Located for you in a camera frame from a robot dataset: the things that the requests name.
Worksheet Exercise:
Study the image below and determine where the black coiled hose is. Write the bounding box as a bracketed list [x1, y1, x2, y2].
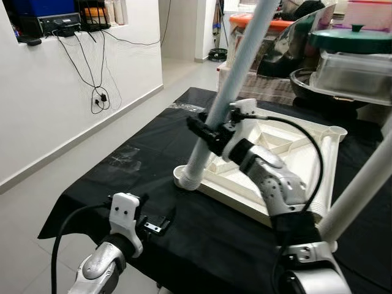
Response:
[208, 48, 227, 62]

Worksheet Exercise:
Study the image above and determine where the black wall power plug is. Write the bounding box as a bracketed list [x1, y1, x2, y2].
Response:
[95, 89, 111, 106]

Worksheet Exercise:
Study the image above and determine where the black set-top box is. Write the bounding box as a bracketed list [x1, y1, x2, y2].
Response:
[18, 13, 81, 36]

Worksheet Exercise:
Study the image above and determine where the pink purple container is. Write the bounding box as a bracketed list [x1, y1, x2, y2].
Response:
[346, 0, 392, 31]

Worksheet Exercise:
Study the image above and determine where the black tablecloth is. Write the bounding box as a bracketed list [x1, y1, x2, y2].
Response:
[38, 86, 392, 294]

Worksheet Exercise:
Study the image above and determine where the patterned cloth covered bench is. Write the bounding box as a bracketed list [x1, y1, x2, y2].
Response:
[219, 61, 301, 105]

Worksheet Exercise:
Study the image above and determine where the green round pot lid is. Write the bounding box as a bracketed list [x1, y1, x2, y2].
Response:
[309, 24, 392, 55]

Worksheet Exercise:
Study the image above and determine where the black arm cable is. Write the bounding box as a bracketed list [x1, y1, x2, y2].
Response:
[242, 111, 325, 212]
[50, 202, 114, 294]

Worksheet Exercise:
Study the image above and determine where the white plastic table top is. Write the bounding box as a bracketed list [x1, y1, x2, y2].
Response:
[173, 101, 349, 228]

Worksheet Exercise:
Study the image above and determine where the orange plastic crate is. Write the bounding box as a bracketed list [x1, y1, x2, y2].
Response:
[83, 6, 108, 18]

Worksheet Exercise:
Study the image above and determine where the thin black floor cable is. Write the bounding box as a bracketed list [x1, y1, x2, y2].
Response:
[55, 31, 120, 115]
[98, 0, 172, 47]

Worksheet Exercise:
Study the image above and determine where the black wifi router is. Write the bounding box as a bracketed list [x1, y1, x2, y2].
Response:
[75, 0, 112, 31]

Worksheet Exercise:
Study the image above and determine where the crumpled clear tape piece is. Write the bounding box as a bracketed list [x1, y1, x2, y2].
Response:
[171, 102, 206, 112]

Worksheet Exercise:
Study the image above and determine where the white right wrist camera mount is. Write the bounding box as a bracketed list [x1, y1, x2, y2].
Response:
[228, 98, 259, 154]

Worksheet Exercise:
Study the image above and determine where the white plastic table leg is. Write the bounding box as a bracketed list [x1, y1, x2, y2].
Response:
[315, 138, 392, 246]
[315, 132, 344, 215]
[178, 0, 282, 190]

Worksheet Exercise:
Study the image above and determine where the flat clear tape patch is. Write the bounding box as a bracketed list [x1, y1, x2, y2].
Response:
[107, 144, 143, 172]

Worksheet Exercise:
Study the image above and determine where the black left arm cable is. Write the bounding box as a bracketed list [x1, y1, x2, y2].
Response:
[50, 202, 114, 294]

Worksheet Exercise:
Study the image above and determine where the clear bin with orange lid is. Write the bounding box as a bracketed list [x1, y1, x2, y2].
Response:
[228, 12, 295, 71]

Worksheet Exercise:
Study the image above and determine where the clear plastic food container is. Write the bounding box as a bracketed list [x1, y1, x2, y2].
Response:
[309, 50, 392, 105]

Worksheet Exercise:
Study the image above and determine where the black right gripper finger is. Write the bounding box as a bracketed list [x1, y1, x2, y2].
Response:
[187, 113, 221, 148]

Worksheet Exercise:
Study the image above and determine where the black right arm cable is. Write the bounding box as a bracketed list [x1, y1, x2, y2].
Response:
[242, 111, 325, 212]

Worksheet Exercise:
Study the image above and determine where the shiny black plastic bag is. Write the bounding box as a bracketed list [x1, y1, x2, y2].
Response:
[257, 3, 337, 77]

